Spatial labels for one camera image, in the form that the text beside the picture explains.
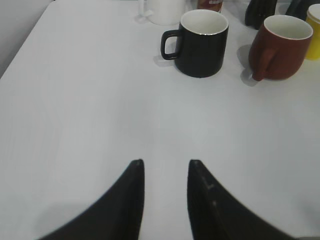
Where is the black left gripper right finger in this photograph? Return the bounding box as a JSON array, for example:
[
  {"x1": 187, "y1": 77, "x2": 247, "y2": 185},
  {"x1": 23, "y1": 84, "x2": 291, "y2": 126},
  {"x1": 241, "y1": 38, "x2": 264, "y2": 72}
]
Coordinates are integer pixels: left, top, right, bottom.
[{"x1": 187, "y1": 159, "x2": 292, "y2": 240}]

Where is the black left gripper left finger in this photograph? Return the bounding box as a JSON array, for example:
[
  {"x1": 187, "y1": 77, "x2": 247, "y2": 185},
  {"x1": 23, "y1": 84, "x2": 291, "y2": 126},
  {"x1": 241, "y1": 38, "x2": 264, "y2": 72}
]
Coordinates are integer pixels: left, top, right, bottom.
[{"x1": 43, "y1": 159, "x2": 145, "y2": 240}]

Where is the cola bottle red label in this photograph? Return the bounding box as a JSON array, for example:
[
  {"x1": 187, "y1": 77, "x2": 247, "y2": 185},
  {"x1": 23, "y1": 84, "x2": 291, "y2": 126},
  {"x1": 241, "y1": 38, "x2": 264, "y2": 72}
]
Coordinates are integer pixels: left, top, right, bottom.
[{"x1": 244, "y1": 0, "x2": 278, "y2": 30}]

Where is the red mug white inside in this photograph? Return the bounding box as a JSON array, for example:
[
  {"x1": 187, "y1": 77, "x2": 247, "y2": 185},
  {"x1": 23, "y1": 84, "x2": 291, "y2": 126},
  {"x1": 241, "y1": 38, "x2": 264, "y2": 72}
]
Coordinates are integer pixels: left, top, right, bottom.
[{"x1": 248, "y1": 15, "x2": 314, "y2": 81}]

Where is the Nescafe coffee bottle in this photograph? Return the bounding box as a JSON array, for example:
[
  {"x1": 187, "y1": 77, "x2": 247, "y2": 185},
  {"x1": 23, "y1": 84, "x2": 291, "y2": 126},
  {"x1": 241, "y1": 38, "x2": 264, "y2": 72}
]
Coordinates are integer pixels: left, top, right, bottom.
[{"x1": 197, "y1": 0, "x2": 223, "y2": 13}]

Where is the black mug white inside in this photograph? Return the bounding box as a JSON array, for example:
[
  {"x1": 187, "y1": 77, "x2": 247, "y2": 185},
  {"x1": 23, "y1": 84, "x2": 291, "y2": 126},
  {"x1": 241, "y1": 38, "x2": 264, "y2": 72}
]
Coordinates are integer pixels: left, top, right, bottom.
[{"x1": 160, "y1": 9, "x2": 229, "y2": 78}]

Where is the yellow paper cup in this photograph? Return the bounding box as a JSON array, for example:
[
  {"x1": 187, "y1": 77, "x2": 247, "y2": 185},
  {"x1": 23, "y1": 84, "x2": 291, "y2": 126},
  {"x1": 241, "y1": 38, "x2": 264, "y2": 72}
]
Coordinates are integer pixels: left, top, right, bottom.
[{"x1": 306, "y1": 3, "x2": 320, "y2": 61}]

